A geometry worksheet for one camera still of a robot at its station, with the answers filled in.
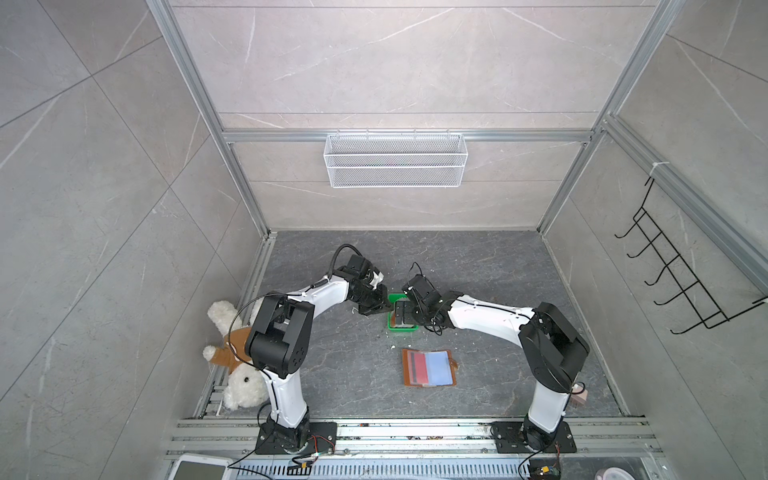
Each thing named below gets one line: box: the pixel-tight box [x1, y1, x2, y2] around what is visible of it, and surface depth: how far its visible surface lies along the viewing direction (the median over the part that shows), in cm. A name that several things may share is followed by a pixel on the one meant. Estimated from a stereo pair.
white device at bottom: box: [168, 454, 235, 480], surface depth 67 cm
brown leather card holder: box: [402, 348, 459, 387], surface depth 85 cm
